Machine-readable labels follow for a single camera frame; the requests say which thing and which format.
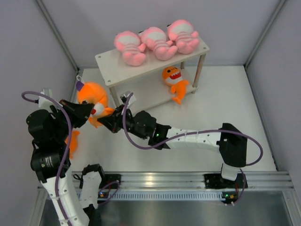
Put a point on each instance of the grey slotted cable duct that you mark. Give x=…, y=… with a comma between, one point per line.
x=167, y=196

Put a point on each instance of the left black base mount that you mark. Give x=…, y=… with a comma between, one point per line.
x=110, y=178

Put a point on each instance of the orange shark plush front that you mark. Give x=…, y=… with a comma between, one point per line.
x=172, y=77

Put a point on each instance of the pink plush toy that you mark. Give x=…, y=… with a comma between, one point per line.
x=183, y=34
x=155, y=39
x=131, y=48

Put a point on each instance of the aluminium front rail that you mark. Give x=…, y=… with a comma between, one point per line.
x=256, y=180

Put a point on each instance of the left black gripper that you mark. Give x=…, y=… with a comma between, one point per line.
x=80, y=112

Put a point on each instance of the orange shark plush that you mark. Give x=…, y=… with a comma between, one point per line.
x=74, y=143
x=93, y=93
x=172, y=77

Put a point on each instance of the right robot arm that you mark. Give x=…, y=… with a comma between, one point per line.
x=228, y=141

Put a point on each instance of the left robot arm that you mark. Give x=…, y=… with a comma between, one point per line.
x=49, y=129

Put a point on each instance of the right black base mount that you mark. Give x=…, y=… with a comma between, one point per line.
x=215, y=181

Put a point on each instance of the white two-tier shelf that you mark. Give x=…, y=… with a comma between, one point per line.
x=145, y=81

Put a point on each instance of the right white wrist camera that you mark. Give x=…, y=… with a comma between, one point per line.
x=128, y=97

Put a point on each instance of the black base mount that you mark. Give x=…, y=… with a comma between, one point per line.
x=215, y=181
x=110, y=178

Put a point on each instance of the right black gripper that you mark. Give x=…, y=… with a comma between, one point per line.
x=114, y=123

